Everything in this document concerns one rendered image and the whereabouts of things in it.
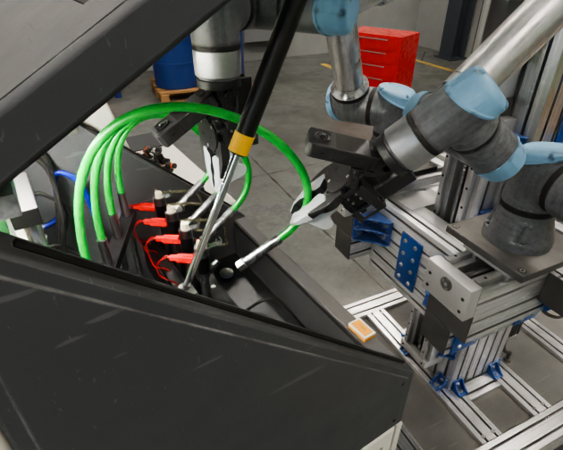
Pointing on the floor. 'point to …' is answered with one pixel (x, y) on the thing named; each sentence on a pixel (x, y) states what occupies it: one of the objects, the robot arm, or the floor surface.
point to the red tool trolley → (388, 54)
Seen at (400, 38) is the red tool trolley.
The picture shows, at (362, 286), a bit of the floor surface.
